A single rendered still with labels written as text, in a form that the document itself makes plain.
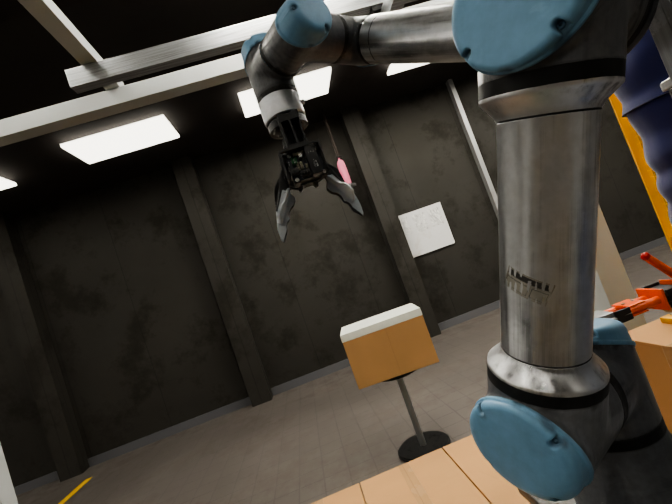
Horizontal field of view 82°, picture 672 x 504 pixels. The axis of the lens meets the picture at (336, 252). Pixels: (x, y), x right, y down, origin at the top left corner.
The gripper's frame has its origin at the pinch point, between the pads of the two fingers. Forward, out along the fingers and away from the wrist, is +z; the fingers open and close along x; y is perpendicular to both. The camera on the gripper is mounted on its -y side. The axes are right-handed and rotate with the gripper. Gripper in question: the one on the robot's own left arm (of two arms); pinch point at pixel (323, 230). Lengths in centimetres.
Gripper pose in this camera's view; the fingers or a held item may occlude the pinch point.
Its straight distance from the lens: 69.4
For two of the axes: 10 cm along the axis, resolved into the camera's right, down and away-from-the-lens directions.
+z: 3.4, 9.4, -0.6
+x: 9.4, -3.3, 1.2
